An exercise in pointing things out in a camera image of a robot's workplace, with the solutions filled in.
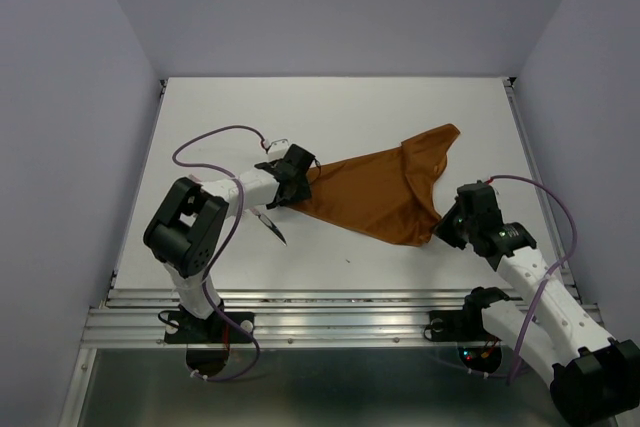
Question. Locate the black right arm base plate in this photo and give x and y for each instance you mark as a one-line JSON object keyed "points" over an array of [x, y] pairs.
{"points": [[465, 324]]}

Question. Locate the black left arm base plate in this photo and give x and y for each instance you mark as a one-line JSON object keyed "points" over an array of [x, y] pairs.
{"points": [[183, 328]]}

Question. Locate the orange brown cloth napkin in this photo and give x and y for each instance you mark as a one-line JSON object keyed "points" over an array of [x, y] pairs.
{"points": [[387, 195]]}

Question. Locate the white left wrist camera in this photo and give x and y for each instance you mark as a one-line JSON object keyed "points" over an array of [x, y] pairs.
{"points": [[278, 146]]}

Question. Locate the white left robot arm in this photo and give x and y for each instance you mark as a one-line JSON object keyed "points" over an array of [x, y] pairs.
{"points": [[184, 232]]}

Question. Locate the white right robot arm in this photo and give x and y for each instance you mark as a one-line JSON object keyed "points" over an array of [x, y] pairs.
{"points": [[590, 374]]}

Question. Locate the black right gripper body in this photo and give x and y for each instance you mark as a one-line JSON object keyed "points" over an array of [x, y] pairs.
{"points": [[454, 228]]}

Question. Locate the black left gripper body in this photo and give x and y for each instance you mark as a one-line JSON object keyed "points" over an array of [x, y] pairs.
{"points": [[272, 206]]}

